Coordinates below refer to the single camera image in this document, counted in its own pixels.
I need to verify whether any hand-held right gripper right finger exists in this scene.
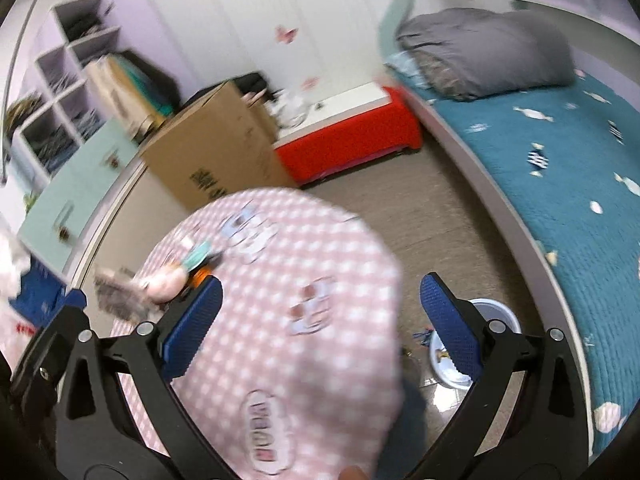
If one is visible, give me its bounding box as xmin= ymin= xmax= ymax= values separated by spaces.
xmin=415 ymin=273 xmax=593 ymax=480

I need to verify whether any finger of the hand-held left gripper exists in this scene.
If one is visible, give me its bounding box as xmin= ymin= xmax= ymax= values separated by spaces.
xmin=47 ymin=288 xmax=90 ymax=346

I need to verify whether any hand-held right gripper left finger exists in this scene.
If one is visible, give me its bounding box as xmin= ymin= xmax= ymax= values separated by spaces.
xmin=54 ymin=276 xmax=236 ymax=480

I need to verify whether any pink paper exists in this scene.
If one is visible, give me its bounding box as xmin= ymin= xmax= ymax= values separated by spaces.
xmin=137 ymin=265 xmax=191 ymax=306

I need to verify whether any pale blue waste bin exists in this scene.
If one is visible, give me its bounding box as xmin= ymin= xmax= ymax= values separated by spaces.
xmin=427 ymin=297 xmax=521 ymax=391

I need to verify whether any dark patterned wrapper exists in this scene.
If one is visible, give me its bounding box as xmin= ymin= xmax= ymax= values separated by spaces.
xmin=92 ymin=267 xmax=156 ymax=321

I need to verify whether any teal wrapper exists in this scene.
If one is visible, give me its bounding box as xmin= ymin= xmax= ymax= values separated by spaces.
xmin=180 ymin=240 xmax=223 ymax=268

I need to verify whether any white bag with red print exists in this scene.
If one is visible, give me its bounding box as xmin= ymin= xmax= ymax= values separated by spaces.
xmin=0 ymin=305 xmax=46 ymax=366

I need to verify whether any blue storage box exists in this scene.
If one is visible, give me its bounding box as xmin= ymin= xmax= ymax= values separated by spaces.
xmin=10 ymin=252 xmax=68 ymax=318

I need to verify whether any person's blue jeans leg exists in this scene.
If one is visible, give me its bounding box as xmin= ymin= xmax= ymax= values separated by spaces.
xmin=395 ymin=380 xmax=431 ymax=466

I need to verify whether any pink checkered tablecloth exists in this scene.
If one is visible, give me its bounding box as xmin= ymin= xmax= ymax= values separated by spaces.
xmin=107 ymin=187 xmax=406 ymax=480

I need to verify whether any mint drawer cabinet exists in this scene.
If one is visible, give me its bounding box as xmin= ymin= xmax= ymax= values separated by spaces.
xmin=17 ymin=120 xmax=146 ymax=281

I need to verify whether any teal patterned bed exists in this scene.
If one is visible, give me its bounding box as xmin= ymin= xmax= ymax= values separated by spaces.
xmin=387 ymin=60 xmax=640 ymax=436

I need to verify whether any brown cardboard box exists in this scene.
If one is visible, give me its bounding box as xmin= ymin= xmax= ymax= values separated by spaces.
xmin=139 ymin=81 xmax=301 ymax=213

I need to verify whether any red storage bench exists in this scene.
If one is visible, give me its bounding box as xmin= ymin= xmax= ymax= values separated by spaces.
xmin=272 ymin=82 xmax=423 ymax=186

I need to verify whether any beige flat carton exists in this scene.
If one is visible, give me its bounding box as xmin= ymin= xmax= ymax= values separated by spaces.
xmin=86 ymin=56 xmax=151 ymax=133

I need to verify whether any teal cloth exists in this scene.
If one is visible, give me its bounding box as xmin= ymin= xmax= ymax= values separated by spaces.
xmin=112 ymin=56 xmax=173 ymax=117

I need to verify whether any clear white plastic bag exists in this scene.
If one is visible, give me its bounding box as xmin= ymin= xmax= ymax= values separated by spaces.
xmin=272 ymin=89 xmax=308 ymax=128

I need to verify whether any black bag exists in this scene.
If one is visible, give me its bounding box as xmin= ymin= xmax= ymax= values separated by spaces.
xmin=227 ymin=74 xmax=271 ymax=106

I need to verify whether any dark cloth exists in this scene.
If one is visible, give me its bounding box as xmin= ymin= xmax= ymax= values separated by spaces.
xmin=122 ymin=49 xmax=182 ymax=108

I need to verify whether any grey patterned pillow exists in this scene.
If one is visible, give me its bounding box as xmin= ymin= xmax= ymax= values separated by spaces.
xmin=417 ymin=55 xmax=481 ymax=101

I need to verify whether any light blue pillow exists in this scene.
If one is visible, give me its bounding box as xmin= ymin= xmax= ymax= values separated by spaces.
xmin=385 ymin=52 xmax=423 ymax=86

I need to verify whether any grey duvet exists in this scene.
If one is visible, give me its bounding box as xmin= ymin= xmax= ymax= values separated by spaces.
xmin=397 ymin=7 xmax=576 ymax=101

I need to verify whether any white cube shelf unit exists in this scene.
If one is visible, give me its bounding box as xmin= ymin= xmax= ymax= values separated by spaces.
xmin=5 ymin=0 xmax=123 ymax=181

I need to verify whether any white wardrobe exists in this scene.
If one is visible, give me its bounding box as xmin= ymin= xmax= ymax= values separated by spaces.
xmin=137 ymin=0 xmax=416 ymax=111

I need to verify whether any mint bed headboard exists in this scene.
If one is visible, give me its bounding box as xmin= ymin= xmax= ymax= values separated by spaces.
xmin=376 ymin=0 xmax=418 ymax=66

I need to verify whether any white bed frame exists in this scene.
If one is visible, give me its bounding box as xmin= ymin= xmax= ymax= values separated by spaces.
xmin=380 ymin=75 xmax=596 ymax=461

